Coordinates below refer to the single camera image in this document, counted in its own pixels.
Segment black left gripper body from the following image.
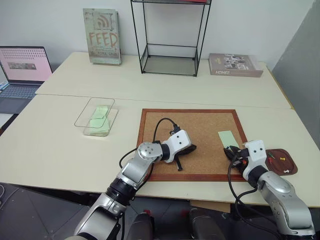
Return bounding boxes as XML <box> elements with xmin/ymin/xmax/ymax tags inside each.
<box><xmin>175</xmin><ymin>144</ymin><xmax>194</xmax><ymax>157</ymax></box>

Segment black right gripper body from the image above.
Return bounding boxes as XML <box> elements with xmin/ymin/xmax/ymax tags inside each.
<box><xmin>231</xmin><ymin>148</ymin><xmax>250</xmax><ymax>170</ymax></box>

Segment green sticky note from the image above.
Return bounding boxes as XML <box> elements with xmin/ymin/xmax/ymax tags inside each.
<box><xmin>217</xmin><ymin>130</ymin><xmax>240</xmax><ymax>150</ymax></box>
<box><xmin>91</xmin><ymin>106</ymin><xmax>110</xmax><ymax>120</ymax></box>
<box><xmin>88</xmin><ymin>117</ymin><xmax>111</xmax><ymax>134</ymax></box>

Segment brown rounded tray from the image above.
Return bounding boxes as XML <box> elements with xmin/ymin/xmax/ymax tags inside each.
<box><xmin>264</xmin><ymin>148</ymin><xmax>299</xmax><ymax>177</ymax></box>

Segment clear plastic box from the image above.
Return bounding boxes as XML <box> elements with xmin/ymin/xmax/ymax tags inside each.
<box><xmin>74</xmin><ymin>97</ymin><xmax>120</xmax><ymax>137</ymax></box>

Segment cardboard piece under table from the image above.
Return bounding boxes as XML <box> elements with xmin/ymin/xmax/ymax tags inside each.
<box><xmin>189</xmin><ymin>199</ymin><xmax>231</xmax><ymax>214</ymax></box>

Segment dark rounded shape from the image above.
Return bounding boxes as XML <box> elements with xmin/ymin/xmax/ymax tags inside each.
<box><xmin>188</xmin><ymin>207</ymin><xmax>226</xmax><ymax>240</ymax></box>
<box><xmin>131</xmin><ymin>212</ymin><xmax>155</xmax><ymax>240</ymax></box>

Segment brown HOMES book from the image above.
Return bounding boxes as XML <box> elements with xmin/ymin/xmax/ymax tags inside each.
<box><xmin>208</xmin><ymin>52</ymin><xmax>265</xmax><ymax>78</ymax></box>

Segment grey partition panel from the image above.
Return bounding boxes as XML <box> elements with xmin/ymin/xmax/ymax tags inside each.
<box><xmin>271</xmin><ymin>0</ymin><xmax>320</xmax><ymax>152</ymax></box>

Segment grey FEED book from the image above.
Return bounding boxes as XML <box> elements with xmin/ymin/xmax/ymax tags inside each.
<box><xmin>82</xmin><ymin>8</ymin><xmax>123</xmax><ymax>66</ymax></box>

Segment grey laptop with pink screen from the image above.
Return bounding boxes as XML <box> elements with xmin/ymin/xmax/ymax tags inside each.
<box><xmin>0</xmin><ymin>45</ymin><xmax>54</xmax><ymax>115</ymax></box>

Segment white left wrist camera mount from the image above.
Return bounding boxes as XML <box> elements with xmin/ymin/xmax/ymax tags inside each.
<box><xmin>162</xmin><ymin>129</ymin><xmax>192</xmax><ymax>164</ymax></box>

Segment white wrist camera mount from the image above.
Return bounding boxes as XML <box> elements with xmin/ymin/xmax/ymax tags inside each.
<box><xmin>241</xmin><ymin>139</ymin><xmax>267</xmax><ymax>176</ymax></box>
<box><xmin>162</xmin><ymin>129</ymin><xmax>192</xmax><ymax>164</ymax></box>

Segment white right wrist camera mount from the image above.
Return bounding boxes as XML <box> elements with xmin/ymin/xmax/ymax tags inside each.
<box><xmin>241</xmin><ymin>139</ymin><xmax>267</xmax><ymax>176</ymax></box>

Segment cork board with wooden frame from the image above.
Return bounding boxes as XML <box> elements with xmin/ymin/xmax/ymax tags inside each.
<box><xmin>136</xmin><ymin>108</ymin><xmax>249</xmax><ymax>183</ymax></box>

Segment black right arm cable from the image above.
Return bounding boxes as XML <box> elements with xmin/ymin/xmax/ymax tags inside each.
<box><xmin>227</xmin><ymin>161</ymin><xmax>285</xmax><ymax>240</ymax></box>

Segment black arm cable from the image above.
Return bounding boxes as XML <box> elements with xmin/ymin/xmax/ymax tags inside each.
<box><xmin>227</xmin><ymin>161</ymin><xmax>285</xmax><ymax>240</ymax></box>
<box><xmin>118</xmin><ymin>117</ymin><xmax>181</xmax><ymax>173</ymax></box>

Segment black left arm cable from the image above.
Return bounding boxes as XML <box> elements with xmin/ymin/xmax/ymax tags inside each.
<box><xmin>118</xmin><ymin>117</ymin><xmax>181</xmax><ymax>173</ymax></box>

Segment black wire frame shelf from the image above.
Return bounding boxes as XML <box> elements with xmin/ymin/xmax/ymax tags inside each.
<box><xmin>130</xmin><ymin>0</ymin><xmax>213</xmax><ymax>77</ymax></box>

